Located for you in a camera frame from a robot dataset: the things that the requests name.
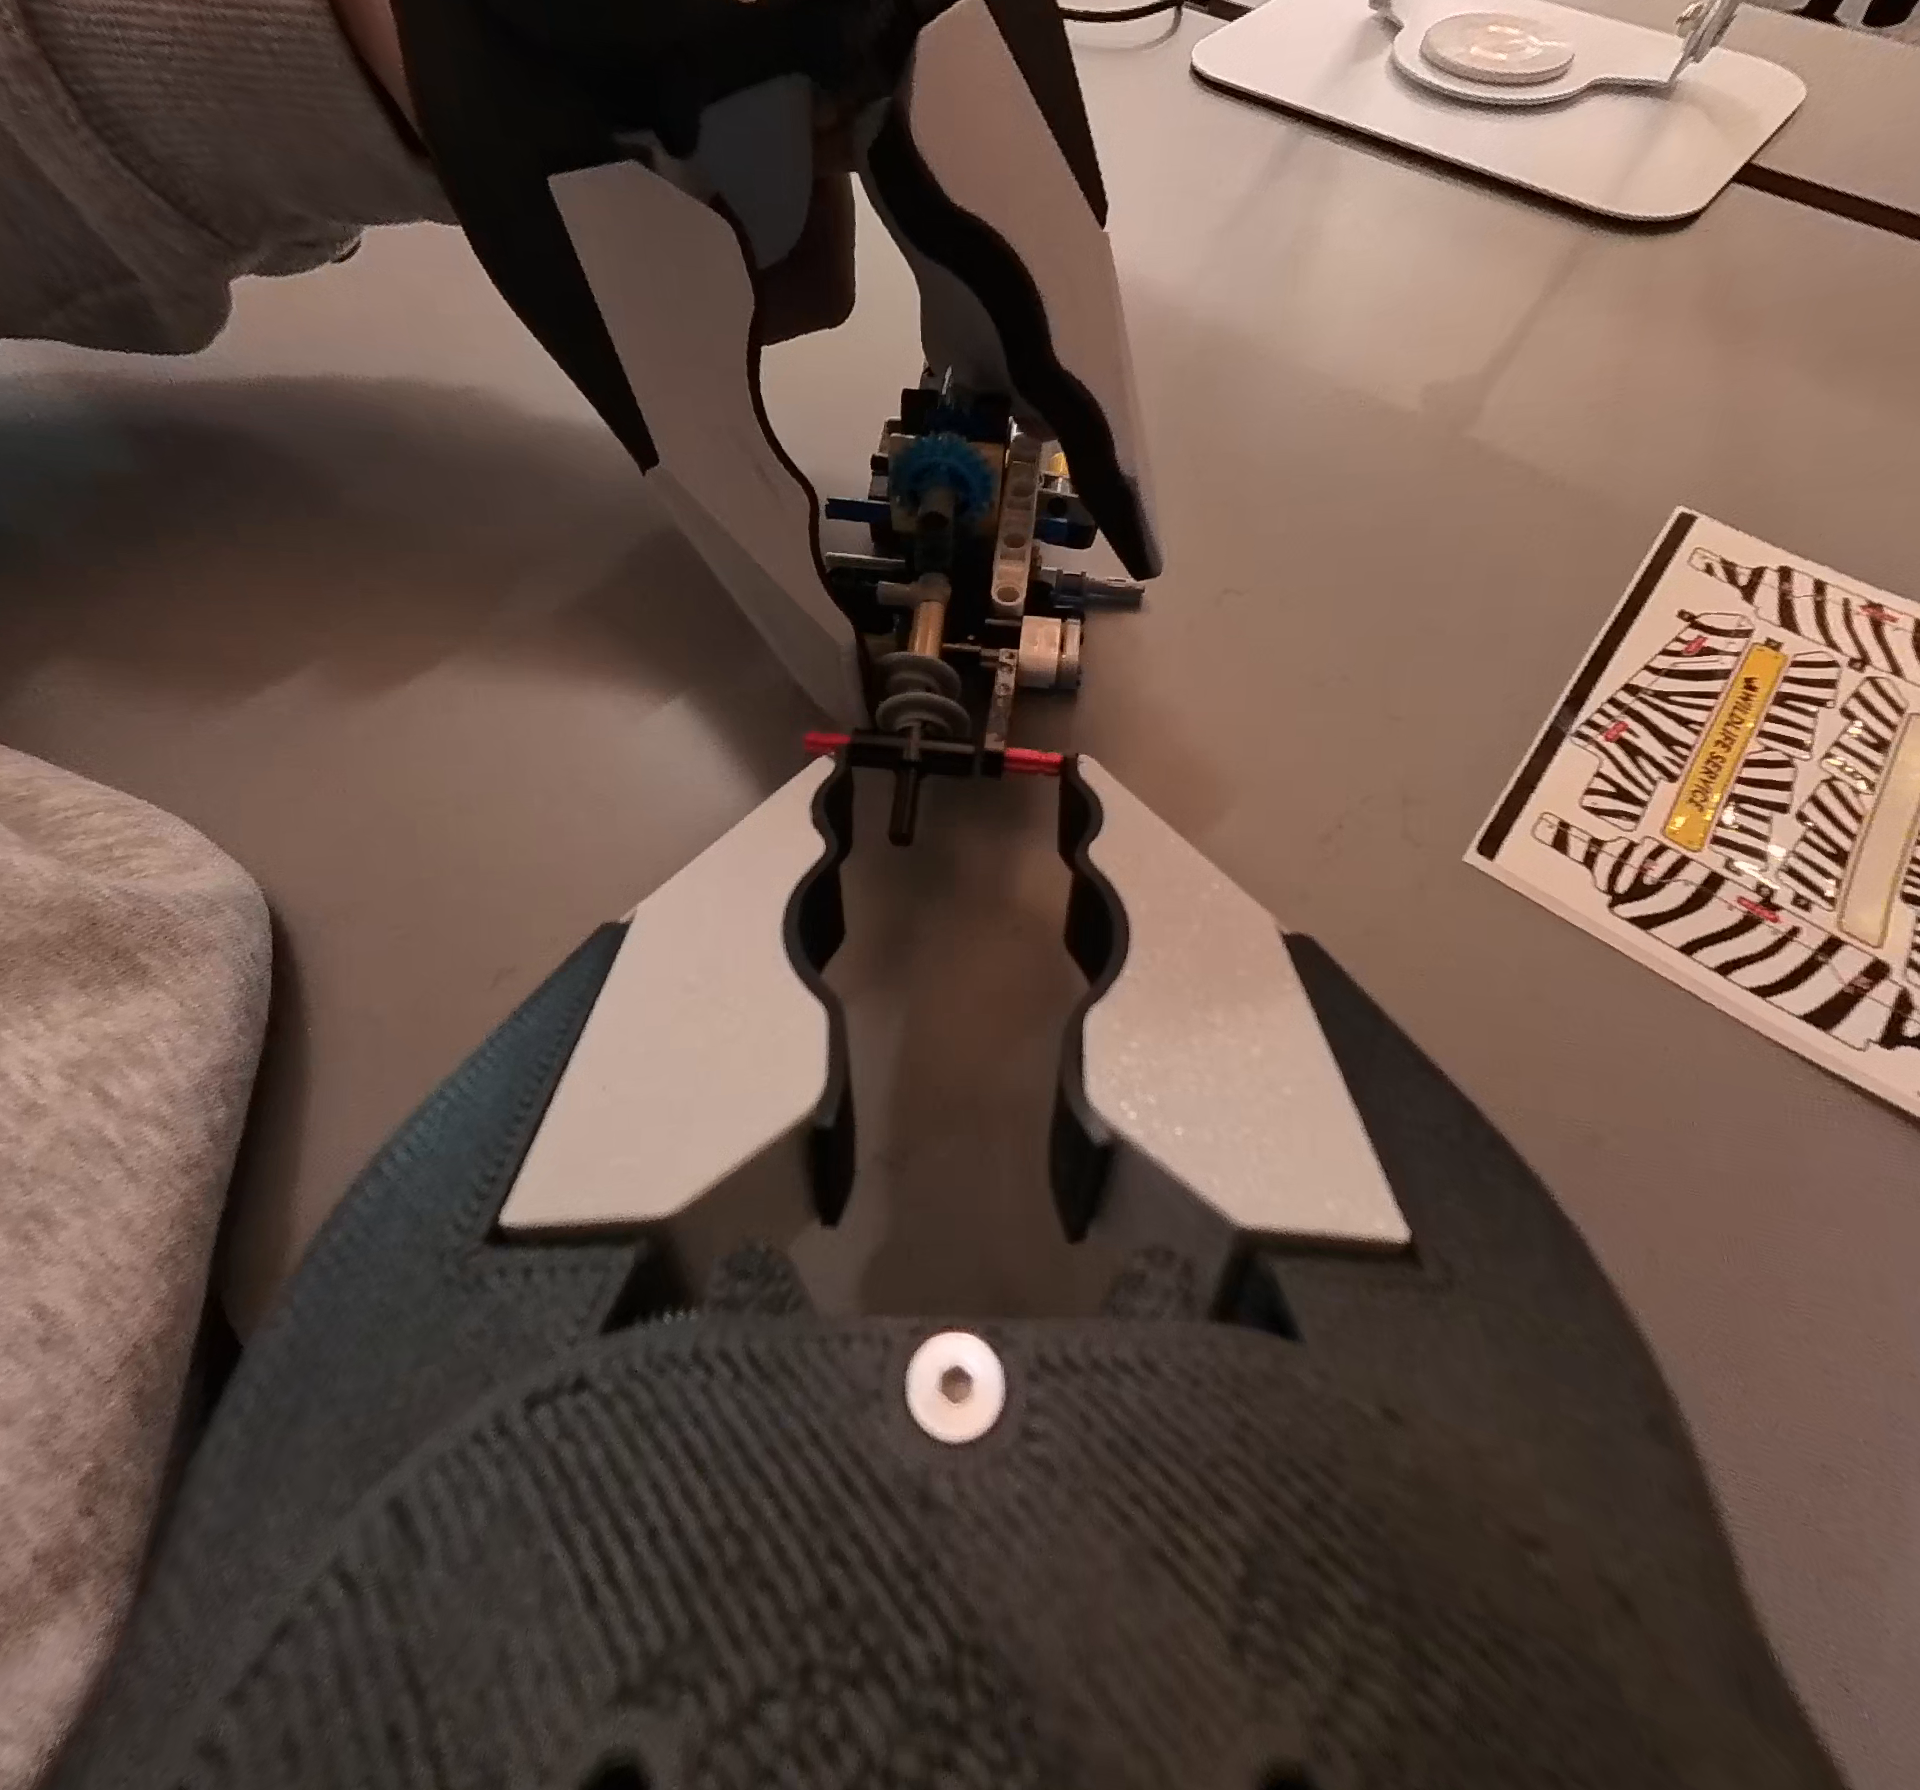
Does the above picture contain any person's left hand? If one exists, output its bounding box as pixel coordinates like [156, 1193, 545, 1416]
[755, 107, 860, 344]

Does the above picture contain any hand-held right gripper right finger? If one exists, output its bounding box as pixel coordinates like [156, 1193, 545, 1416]
[1057, 755, 1416, 1252]

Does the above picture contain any zebra striped sticker sheet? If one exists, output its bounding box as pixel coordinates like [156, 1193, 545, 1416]
[1465, 507, 1920, 1119]

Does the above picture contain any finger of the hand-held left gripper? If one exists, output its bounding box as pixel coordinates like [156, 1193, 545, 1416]
[858, 0, 1168, 584]
[548, 76, 864, 705]

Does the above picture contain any black cable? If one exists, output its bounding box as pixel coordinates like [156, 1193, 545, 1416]
[1057, 0, 1195, 51]

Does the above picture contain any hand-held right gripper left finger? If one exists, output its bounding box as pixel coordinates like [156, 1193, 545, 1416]
[494, 755, 860, 1244]

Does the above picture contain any multicoloured lego gear assembly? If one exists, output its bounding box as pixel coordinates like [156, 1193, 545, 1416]
[802, 373, 1150, 840]

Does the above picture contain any white monitor stand base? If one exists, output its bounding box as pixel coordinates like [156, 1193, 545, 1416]
[1193, 0, 1810, 224]

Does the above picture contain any person's left forearm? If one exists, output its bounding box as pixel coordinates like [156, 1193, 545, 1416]
[0, 0, 453, 356]

